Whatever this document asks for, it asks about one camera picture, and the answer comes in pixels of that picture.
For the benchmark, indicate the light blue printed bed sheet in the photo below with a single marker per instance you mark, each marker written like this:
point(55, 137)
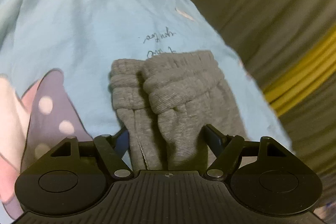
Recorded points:
point(78, 29)

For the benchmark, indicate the yellow curtain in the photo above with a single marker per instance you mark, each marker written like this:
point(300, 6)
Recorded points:
point(302, 79)

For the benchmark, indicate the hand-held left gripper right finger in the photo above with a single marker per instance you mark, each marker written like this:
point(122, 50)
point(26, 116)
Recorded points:
point(212, 137)

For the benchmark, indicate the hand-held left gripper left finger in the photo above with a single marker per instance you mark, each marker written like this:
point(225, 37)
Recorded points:
point(122, 138)

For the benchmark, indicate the grey pants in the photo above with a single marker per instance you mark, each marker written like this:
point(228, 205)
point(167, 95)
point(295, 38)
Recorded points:
point(178, 98)

